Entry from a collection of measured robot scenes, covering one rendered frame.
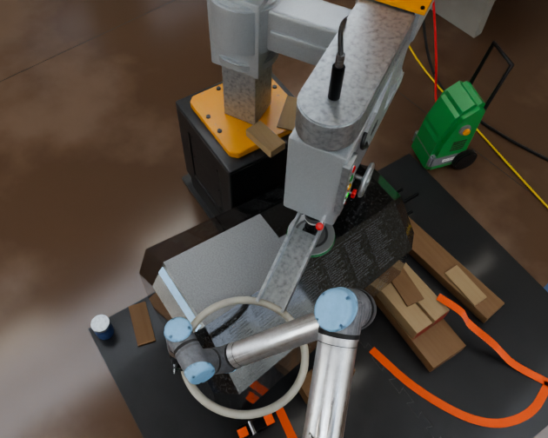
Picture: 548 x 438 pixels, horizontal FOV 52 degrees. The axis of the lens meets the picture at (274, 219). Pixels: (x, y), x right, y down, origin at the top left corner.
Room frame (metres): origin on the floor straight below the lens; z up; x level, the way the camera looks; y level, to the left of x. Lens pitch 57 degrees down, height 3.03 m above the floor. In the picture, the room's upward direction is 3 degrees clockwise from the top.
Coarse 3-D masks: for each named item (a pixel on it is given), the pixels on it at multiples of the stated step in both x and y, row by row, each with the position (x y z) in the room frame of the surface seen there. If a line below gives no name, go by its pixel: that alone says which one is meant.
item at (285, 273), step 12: (300, 216) 1.30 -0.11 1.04; (288, 240) 1.18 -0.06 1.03; (300, 240) 1.19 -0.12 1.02; (312, 240) 1.19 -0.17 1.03; (288, 252) 1.14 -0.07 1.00; (300, 252) 1.14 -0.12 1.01; (276, 264) 1.08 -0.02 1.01; (288, 264) 1.09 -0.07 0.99; (300, 264) 1.09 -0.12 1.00; (276, 276) 1.04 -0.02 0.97; (288, 276) 1.04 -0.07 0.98; (300, 276) 1.03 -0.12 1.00; (264, 288) 0.98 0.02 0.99; (276, 288) 1.00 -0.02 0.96; (288, 288) 1.00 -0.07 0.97; (276, 300) 0.95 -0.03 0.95; (288, 300) 0.93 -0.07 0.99
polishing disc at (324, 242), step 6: (300, 222) 1.36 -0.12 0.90; (288, 228) 1.33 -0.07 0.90; (300, 228) 1.33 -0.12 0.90; (324, 228) 1.34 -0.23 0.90; (330, 228) 1.34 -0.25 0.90; (324, 234) 1.31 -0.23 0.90; (330, 234) 1.31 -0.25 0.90; (318, 240) 1.27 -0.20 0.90; (324, 240) 1.27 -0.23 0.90; (330, 240) 1.28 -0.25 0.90; (318, 246) 1.24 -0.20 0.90; (324, 246) 1.24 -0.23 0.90; (330, 246) 1.24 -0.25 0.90; (312, 252) 1.21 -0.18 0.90; (318, 252) 1.21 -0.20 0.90
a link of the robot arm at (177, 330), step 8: (176, 320) 0.71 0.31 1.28; (184, 320) 0.71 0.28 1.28; (168, 328) 0.67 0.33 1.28; (176, 328) 0.67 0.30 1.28; (184, 328) 0.67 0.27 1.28; (168, 336) 0.64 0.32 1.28; (176, 336) 0.65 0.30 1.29; (184, 336) 0.65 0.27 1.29; (192, 336) 0.66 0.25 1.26; (168, 344) 0.64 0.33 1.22; (176, 344) 0.63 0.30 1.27
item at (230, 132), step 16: (272, 80) 2.39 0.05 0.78; (192, 96) 2.23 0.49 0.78; (208, 96) 2.23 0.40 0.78; (272, 96) 2.26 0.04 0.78; (208, 112) 2.11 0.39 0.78; (272, 112) 2.14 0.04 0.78; (208, 128) 2.02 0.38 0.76; (224, 128) 2.01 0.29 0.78; (240, 128) 2.01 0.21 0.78; (272, 128) 2.02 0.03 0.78; (224, 144) 1.89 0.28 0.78; (240, 144) 1.90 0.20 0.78
